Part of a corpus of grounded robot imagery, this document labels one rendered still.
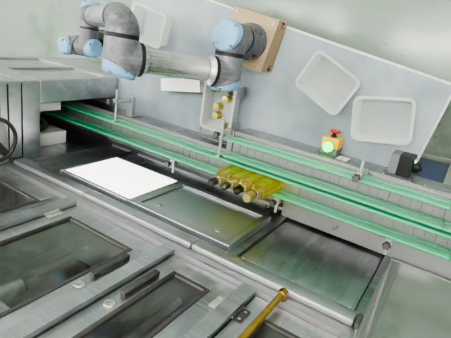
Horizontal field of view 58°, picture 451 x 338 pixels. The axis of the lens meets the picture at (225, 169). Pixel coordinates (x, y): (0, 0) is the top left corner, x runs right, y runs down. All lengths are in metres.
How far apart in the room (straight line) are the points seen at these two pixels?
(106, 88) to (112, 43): 0.95
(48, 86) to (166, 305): 1.30
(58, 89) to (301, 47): 1.17
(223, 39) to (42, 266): 0.99
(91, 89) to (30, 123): 0.38
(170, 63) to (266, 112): 0.57
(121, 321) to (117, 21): 0.91
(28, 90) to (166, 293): 1.21
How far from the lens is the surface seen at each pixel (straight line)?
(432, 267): 1.70
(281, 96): 1.84
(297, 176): 1.66
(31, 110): 2.11
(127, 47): 1.44
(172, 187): 1.83
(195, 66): 1.54
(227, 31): 1.60
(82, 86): 2.26
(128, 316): 1.18
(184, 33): 2.11
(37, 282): 1.31
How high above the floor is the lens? 2.42
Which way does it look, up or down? 55 degrees down
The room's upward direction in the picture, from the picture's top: 111 degrees counter-clockwise
